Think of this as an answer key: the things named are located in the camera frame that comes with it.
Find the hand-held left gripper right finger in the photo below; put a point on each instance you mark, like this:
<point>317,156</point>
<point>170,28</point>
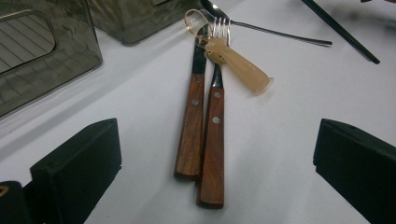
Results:
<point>358,168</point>

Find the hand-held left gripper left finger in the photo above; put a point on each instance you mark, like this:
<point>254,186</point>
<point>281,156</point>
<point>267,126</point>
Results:
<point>74,174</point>

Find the smoky transparent plastic bin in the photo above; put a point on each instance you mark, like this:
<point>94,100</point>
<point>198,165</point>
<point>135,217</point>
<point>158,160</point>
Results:
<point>71,62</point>
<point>134,21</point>

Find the black chopstick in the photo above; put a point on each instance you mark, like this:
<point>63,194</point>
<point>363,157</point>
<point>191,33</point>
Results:
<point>342,31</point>

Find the metal spoon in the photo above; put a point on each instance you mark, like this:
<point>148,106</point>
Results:
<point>213,9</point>

